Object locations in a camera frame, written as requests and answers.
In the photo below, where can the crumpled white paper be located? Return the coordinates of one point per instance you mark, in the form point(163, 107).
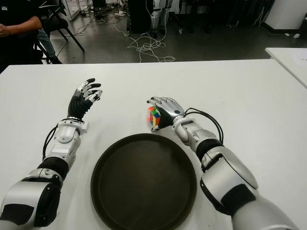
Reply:
point(297, 35)

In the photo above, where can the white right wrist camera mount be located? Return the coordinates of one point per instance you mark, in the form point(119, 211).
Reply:
point(174, 128)

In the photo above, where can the white humanoid robot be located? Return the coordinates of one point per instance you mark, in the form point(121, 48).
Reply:
point(156, 16)

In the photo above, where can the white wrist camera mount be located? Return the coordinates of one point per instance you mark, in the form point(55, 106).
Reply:
point(86, 127)
point(174, 128)

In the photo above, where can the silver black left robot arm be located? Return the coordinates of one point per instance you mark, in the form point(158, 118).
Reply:
point(66, 136)

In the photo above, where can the white power strip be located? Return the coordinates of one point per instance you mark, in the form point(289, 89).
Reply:
point(127, 32)

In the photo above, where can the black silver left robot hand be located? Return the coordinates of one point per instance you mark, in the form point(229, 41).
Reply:
point(78, 106)

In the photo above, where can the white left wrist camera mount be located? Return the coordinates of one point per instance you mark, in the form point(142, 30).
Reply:
point(86, 127)

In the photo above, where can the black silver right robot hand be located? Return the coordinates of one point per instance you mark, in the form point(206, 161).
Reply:
point(170, 110)

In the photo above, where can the white cabinet with black base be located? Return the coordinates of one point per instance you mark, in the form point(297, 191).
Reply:
point(287, 14)

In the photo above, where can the white side table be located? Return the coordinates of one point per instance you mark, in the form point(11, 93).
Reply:
point(292, 60)

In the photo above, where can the multicoloured Rubik's cube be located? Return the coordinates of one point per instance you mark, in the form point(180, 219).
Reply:
point(153, 116)

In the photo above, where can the black chair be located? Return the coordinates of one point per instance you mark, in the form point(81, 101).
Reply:
point(56, 22)

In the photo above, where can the white framed glass case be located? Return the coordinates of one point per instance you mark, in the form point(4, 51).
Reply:
point(72, 9)

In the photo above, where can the dark brown round plate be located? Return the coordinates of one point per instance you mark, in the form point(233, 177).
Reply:
point(144, 184)

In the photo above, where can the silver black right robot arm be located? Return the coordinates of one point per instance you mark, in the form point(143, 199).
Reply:
point(227, 172)

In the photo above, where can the seated person in black shirt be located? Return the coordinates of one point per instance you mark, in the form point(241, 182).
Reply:
point(14, 14)

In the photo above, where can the small white power adapter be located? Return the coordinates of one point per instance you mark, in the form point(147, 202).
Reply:
point(180, 30)

